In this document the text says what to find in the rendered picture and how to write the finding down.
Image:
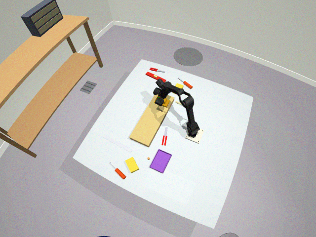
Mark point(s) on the purple tray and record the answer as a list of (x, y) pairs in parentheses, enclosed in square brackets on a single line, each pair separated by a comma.
[(160, 161)]

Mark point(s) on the beige panel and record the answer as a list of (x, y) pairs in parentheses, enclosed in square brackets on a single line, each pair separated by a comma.
[(150, 122)]

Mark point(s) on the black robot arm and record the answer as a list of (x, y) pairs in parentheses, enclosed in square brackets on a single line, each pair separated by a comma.
[(188, 103)]

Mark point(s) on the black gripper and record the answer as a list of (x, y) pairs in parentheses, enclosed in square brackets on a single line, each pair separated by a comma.
[(160, 100)]

